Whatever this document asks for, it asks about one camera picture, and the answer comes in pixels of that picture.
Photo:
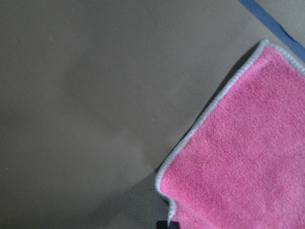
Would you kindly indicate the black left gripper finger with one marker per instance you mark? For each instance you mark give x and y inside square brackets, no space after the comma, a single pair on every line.
[167,225]

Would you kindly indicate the crossing blue tape strip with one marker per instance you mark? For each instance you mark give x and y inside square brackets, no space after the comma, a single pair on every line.
[275,27]

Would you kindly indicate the pink grey-backed towel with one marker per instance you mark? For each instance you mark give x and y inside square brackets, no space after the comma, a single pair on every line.
[242,163]

